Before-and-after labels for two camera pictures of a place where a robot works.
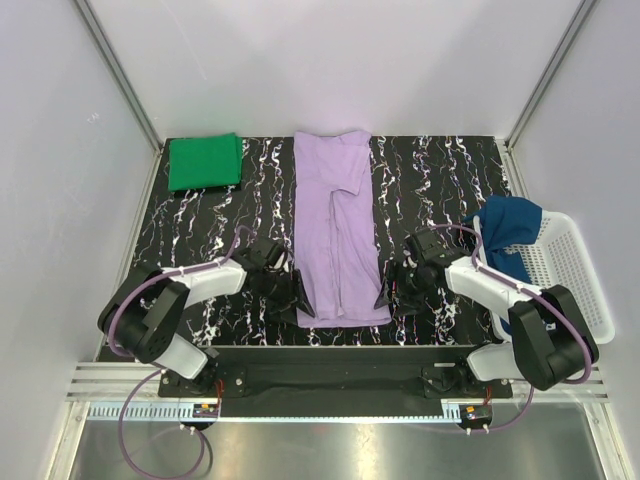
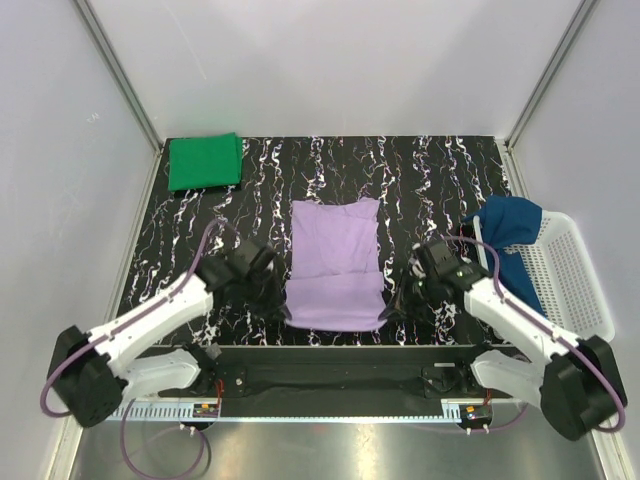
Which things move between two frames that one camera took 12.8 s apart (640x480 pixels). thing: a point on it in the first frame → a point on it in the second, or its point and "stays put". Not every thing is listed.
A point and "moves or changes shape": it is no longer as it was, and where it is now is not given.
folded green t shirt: x=205 y=161 stays put
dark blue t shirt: x=507 y=223 stays put
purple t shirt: x=339 y=265 moves or changes shape
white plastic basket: x=558 y=257 stays put
